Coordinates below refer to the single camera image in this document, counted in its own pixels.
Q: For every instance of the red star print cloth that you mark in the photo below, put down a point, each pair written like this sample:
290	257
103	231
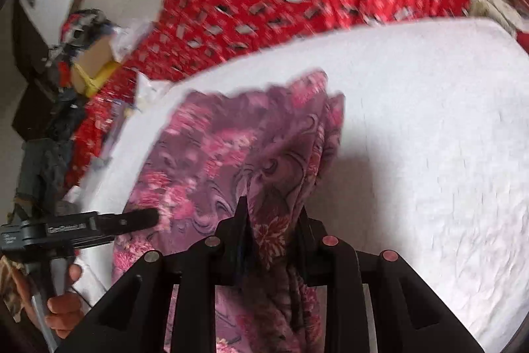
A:
89	129

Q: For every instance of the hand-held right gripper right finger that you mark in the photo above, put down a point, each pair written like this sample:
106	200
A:
314	249

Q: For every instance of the dark grey clothes pile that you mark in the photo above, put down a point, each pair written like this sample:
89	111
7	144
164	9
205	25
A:
45	167

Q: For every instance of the cream cloth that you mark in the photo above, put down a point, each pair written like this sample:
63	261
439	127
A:
496	9

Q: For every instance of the person's left hand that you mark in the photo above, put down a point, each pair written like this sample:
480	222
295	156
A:
62	311

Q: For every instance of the purple floral cloth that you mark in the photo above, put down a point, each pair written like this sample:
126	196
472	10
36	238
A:
215	146

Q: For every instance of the cardboard box with yellow tape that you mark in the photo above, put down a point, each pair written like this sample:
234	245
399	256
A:
93	55

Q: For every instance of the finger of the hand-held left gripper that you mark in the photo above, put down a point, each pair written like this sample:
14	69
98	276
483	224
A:
132	220

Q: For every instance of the dark wooden cabinet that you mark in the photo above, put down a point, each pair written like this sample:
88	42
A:
29	59

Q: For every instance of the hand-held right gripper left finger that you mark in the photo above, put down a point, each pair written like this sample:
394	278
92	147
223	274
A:
235	249

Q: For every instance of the white crumpled plastic bag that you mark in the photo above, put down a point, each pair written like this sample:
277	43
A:
151	92

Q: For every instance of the white quilted bed sheet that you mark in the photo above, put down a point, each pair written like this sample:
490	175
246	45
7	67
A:
413	129

